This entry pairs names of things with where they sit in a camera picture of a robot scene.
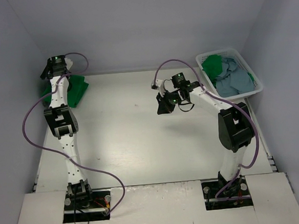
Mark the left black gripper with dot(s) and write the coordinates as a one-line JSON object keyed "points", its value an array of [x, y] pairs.
{"points": [[45, 73]]}

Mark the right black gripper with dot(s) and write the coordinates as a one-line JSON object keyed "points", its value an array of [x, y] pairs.
{"points": [[165, 103]]}

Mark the green t shirt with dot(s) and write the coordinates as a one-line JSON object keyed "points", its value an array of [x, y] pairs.
{"points": [[77, 91], [212, 66]]}

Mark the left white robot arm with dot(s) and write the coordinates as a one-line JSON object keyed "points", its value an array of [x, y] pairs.
{"points": [[64, 127]]}

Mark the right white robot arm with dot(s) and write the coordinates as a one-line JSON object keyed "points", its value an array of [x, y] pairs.
{"points": [[235, 127]]}

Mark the white laundry basket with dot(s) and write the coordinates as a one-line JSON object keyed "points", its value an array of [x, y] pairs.
{"points": [[231, 53]]}

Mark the light blue t shirt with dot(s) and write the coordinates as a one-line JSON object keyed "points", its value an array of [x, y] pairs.
{"points": [[232, 80]]}

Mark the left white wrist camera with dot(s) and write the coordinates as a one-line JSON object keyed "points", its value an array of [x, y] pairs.
{"points": [[69, 63]]}

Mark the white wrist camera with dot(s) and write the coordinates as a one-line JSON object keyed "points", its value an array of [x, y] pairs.
{"points": [[69, 63], [159, 86]]}

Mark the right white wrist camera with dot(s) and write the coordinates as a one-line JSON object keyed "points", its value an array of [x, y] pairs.
{"points": [[159, 86]]}

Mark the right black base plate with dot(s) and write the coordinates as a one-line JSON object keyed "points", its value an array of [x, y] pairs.
{"points": [[237, 196]]}

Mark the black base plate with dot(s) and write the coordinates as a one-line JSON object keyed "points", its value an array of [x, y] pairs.
{"points": [[96, 210], [237, 196]]}

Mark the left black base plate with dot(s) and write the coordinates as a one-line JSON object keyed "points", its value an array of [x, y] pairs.
{"points": [[96, 210]]}

